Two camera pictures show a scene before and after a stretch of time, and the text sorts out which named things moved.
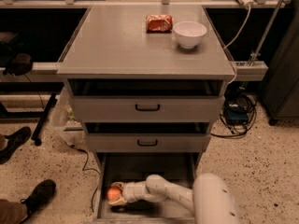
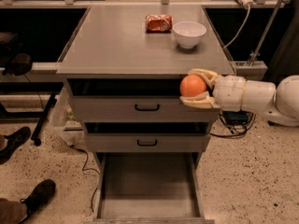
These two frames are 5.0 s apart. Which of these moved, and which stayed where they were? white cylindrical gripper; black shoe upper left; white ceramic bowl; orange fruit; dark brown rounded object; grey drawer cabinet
Moved: white cylindrical gripper; orange fruit
Stayed: black shoe upper left; dark brown rounded object; grey drawer cabinet; white ceramic bowl
